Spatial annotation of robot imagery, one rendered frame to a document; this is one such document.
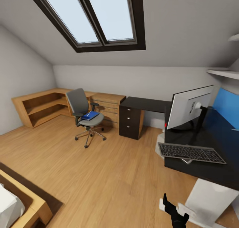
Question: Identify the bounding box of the swivel chair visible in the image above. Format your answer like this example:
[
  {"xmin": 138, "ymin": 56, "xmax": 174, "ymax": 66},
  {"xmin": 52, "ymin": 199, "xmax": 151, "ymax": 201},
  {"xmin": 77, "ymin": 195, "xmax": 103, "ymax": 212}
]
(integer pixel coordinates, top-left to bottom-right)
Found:
[{"xmin": 65, "ymin": 88, "xmax": 106, "ymax": 148}]

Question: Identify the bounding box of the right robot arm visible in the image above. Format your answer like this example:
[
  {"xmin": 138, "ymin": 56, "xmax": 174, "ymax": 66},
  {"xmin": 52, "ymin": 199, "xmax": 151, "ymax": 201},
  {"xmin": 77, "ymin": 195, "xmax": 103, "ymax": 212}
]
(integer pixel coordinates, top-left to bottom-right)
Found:
[{"xmin": 163, "ymin": 193, "xmax": 197, "ymax": 228}]

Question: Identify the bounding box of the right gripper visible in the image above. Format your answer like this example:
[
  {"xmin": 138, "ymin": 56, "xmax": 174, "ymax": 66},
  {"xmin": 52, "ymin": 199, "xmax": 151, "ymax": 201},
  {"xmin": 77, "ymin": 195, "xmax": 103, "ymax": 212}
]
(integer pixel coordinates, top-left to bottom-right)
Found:
[{"xmin": 163, "ymin": 193, "xmax": 189, "ymax": 226}]

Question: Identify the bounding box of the monitor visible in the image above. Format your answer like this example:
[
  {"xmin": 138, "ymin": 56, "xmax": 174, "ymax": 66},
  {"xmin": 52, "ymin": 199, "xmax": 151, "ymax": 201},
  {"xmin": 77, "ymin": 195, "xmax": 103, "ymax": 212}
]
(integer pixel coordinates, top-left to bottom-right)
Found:
[{"xmin": 165, "ymin": 85, "xmax": 216, "ymax": 133}]

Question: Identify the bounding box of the folder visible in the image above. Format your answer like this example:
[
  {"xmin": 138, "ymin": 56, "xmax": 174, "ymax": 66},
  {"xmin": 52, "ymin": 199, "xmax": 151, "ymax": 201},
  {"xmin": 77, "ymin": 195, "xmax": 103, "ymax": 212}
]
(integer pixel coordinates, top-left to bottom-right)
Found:
[{"xmin": 81, "ymin": 111, "xmax": 99, "ymax": 120}]

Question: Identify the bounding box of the keyboard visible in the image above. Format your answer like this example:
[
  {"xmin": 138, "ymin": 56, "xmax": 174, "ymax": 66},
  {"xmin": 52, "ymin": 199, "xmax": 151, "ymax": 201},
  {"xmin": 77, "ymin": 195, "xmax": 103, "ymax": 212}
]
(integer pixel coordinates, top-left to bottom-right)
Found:
[{"xmin": 158, "ymin": 142, "xmax": 226, "ymax": 164}]

